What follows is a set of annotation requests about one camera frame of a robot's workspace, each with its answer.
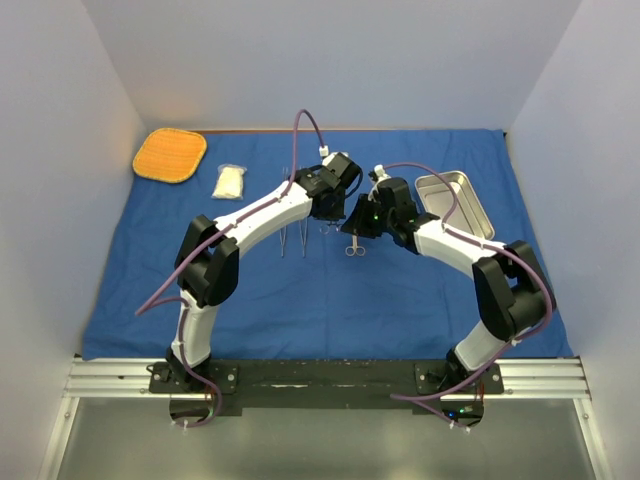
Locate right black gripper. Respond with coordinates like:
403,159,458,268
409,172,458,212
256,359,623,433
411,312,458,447
341,194,395,239

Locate steel surgical scissors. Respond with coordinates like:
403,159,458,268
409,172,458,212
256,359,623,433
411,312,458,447
345,235,366,257

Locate long steel tweezers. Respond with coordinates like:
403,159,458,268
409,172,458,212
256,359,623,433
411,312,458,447
298,218,308,258
279,226,288,258

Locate steel instrument tray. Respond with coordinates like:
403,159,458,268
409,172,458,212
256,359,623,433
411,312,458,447
415,170,495,240

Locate blue surgical drape cloth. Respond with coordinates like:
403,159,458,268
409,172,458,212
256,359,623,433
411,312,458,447
80,128,575,362

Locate white gauze pad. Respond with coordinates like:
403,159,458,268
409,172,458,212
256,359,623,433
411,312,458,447
211,164,246,200

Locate orange square woven mat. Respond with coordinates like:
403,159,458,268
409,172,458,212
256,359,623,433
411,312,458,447
132,128,207,184

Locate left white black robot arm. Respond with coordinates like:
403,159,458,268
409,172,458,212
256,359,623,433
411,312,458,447
166,152,363,392

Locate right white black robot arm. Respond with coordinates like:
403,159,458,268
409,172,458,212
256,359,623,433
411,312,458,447
342,168,556,394

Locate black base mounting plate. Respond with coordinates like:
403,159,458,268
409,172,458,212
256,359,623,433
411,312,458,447
146,359,505,426

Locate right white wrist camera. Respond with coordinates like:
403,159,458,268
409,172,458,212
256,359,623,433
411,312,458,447
368,164,390,188

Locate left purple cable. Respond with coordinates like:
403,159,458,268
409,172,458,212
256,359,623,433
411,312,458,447
134,107,331,429

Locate aluminium frame rail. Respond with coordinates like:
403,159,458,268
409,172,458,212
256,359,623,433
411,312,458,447
64,358,591,400

